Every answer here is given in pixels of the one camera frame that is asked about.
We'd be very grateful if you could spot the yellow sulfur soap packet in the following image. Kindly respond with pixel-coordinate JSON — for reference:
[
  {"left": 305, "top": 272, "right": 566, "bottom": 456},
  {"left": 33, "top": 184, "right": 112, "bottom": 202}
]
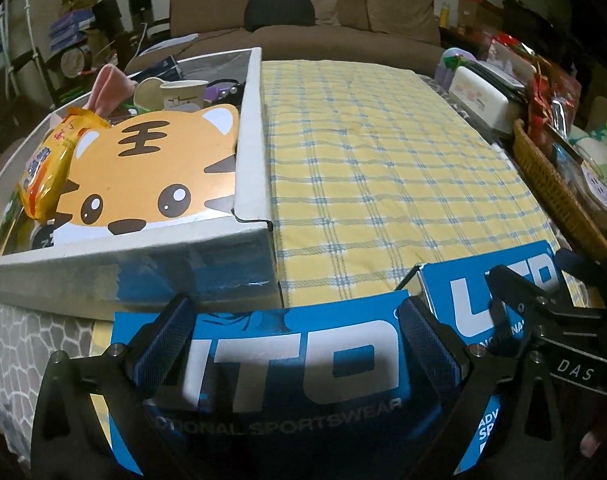
[{"left": 17, "top": 107, "right": 109, "bottom": 224}]

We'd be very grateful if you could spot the pink fabric headband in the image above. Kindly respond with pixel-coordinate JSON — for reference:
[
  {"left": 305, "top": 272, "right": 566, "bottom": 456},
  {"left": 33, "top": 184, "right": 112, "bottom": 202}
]
[{"left": 83, "top": 64, "right": 137, "bottom": 118}]

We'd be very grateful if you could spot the wicker basket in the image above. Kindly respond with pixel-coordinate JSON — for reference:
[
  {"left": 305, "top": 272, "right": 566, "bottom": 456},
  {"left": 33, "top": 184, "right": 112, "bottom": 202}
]
[{"left": 513, "top": 119, "right": 607, "bottom": 261}]

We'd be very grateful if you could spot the blue UTO sportswear box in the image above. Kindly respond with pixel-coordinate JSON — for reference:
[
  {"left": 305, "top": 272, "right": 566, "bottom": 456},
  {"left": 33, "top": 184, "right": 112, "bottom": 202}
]
[{"left": 108, "top": 238, "right": 565, "bottom": 476}]

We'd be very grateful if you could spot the white cardboard storage box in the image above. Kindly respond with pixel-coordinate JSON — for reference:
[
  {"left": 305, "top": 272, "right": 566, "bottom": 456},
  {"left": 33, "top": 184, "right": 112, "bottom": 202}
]
[{"left": 0, "top": 48, "right": 282, "bottom": 320}]

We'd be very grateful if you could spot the yellow plaid tablecloth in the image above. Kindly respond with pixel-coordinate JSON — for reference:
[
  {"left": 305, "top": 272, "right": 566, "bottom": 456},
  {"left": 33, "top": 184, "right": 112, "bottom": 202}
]
[{"left": 261, "top": 61, "right": 558, "bottom": 307}]

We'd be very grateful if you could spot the white floral tissue box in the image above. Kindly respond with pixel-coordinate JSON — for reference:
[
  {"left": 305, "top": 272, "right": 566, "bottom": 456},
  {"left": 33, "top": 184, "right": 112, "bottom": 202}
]
[{"left": 449, "top": 63, "right": 525, "bottom": 134}]

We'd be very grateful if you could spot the purple container with lid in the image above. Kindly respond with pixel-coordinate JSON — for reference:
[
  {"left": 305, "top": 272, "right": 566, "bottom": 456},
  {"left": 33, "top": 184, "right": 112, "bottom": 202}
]
[{"left": 435, "top": 48, "right": 477, "bottom": 90}]

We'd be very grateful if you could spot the paper cup upper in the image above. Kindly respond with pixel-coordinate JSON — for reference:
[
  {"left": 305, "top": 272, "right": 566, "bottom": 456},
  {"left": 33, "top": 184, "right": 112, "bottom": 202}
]
[{"left": 133, "top": 77, "right": 164, "bottom": 112}]

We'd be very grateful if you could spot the paper cup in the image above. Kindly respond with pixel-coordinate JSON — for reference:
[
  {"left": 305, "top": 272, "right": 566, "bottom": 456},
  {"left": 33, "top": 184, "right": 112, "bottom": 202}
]
[
  {"left": 133, "top": 77, "right": 164, "bottom": 112},
  {"left": 160, "top": 79, "right": 208, "bottom": 113}
]

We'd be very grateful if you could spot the paper cup lower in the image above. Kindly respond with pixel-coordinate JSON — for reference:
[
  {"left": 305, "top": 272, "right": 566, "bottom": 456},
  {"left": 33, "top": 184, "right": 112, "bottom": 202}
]
[{"left": 160, "top": 79, "right": 208, "bottom": 113}]

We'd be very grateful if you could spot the brown sofa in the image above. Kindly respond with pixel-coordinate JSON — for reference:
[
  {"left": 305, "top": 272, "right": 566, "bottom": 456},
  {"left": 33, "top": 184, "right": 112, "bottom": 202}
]
[{"left": 126, "top": 0, "right": 443, "bottom": 76}]

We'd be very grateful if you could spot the black lumbar cushion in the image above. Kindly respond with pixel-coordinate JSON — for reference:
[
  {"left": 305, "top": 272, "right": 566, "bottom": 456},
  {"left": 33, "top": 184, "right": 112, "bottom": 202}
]
[{"left": 244, "top": 0, "right": 317, "bottom": 32}]

